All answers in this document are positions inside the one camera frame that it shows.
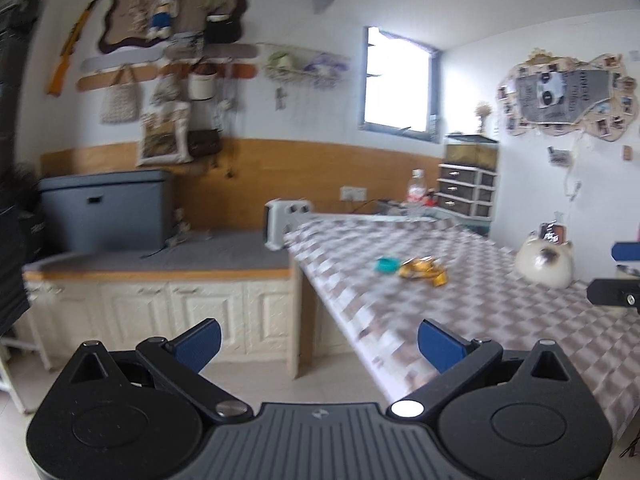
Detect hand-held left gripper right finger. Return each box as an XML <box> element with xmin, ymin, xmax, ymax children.
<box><xmin>389</xmin><ymin>319</ymin><xmax>583</xmax><ymax>418</ymax></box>

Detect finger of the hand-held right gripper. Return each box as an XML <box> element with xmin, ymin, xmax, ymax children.
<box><xmin>586</xmin><ymin>277</ymin><xmax>640</xmax><ymax>316</ymax></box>
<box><xmin>610</xmin><ymin>240</ymin><xmax>640</xmax><ymax>264</ymax></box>

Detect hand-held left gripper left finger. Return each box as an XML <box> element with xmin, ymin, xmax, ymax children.
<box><xmin>55</xmin><ymin>317</ymin><xmax>252</xmax><ymax>422</ymax></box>

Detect yellow foil snack wrapper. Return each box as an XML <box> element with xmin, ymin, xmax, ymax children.
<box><xmin>398</xmin><ymin>255</ymin><xmax>450</xmax><ymax>289</ymax></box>

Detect white kitchen cabinets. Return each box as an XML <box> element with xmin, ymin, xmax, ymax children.
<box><xmin>22</xmin><ymin>267</ymin><xmax>306</xmax><ymax>379</ymax></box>

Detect white cat-shaped ornament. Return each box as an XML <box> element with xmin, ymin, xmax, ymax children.
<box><xmin>514</xmin><ymin>239</ymin><xmax>575</xmax><ymax>290</ymax></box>

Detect clear water bottle red label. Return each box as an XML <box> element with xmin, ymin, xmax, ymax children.
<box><xmin>405</xmin><ymin>169</ymin><xmax>426</xmax><ymax>219</ymax></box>

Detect white drawer organizer dark drawers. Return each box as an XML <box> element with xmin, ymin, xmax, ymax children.
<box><xmin>436</xmin><ymin>162</ymin><xmax>497</xmax><ymax>221</ymax></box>

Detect grey storage box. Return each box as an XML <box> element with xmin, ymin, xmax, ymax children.
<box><xmin>38</xmin><ymin>168</ymin><xmax>176</xmax><ymax>256</ymax></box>

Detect glass fish tank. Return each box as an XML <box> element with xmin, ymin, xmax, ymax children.
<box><xmin>443</xmin><ymin>133</ymin><xmax>501</xmax><ymax>174</ymax></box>

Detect dried flower vase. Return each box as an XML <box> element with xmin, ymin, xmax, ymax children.
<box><xmin>473</xmin><ymin>101</ymin><xmax>494</xmax><ymax>136</ymax></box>

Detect black cloth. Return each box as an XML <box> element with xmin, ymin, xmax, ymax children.
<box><xmin>0</xmin><ymin>200</ymin><xmax>32</xmax><ymax>337</ymax></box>

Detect brown leather satchel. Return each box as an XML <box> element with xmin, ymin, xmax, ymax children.
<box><xmin>187</xmin><ymin>128</ymin><xmax>224</xmax><ymax>157</ymax></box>

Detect printed canvas tote bag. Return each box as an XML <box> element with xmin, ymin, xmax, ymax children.
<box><xmin>135</xmin><ymin>101</ymin><xmax>195</xmax><ymax>168</ymax></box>

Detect beige crochet bag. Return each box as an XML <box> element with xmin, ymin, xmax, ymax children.
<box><xmin>99</xmin><ymin>69</ymin><xmax>141</xmax><ymax>125</ymax></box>

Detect white bucket bag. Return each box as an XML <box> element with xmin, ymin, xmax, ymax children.
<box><xmin>187</xmin><ymin>62</ymin><xmax>219</xmax><ymax>102</ymax></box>

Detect dark framed window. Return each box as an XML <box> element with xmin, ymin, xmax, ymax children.
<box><xmin>358</xmin><ymin>24</ymin><xmax>441</xmax><ymax>144</ymax></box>

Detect wooden oval hook board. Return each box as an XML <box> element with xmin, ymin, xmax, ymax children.
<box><xmin>75</xmin><ymin>67</ymin><xmax>161</xmax><ymax>92</ymax></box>
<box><xmin>164</xmin><ymin>59</ymin><xmax>256</xmax><ymax>81</ymax></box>

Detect grey oval hook board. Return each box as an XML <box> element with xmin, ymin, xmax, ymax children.
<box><xmin>164</xmin><ymin>42</ymin><xmax>259</xmax><ymax>61</ymax></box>
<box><xmin>79</xmin><ymin>49</ymin><xmax>166</xmax><ymax>72</ymax></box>

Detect yellow toy rifle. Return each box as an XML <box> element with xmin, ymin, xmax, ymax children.
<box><xmin>45</xmin><ymin>0</ymin><xmax>108</xmax><ymax>96</ymax></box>

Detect blue plush doll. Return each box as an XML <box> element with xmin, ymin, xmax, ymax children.
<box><xmin>146</xmin><ymin>0</ymin><xmax>177</xmax><ymax>41</ymax></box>

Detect photo wall board panda print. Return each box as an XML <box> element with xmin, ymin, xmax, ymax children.
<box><xmin>497</xmin><ymin>48</ymin><xmax>636</xmax><ymax>142</ymax></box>

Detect macrame net wall shelf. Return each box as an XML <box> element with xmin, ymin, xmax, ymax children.
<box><xmin>262</xmin><ymin>47</ymin><xmax>351</xmax><ymax>89</ymax></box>

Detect brown framed wall board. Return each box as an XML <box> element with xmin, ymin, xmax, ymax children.
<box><xmin>97</xmin><ymin>0</ymin><xmax>251</xmax><ymax>55</ymax></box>

